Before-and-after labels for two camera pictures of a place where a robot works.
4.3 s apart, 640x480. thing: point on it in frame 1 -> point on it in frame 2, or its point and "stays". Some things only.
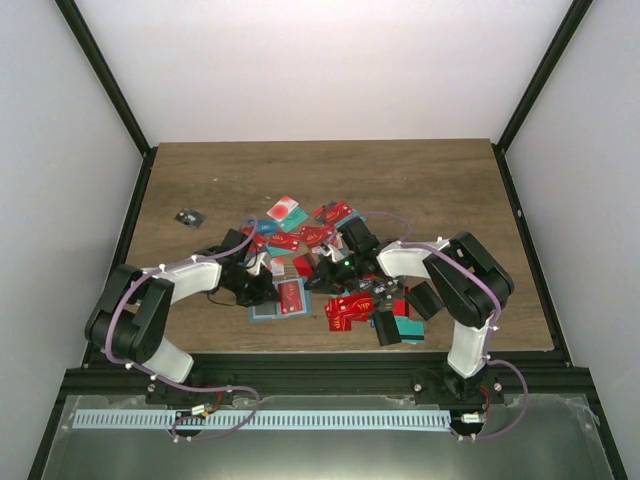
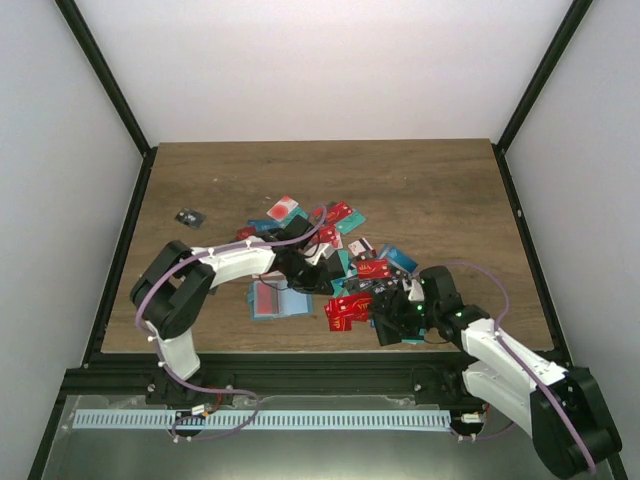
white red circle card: x=281 y=208 stays
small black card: x=190 y=218 stays
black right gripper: x=328 y=278 -> x=393 y=298
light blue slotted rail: x=115 y=420 stays
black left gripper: x=263 y=295 -> x=315 y=284
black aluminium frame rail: x=336 y=374 stays
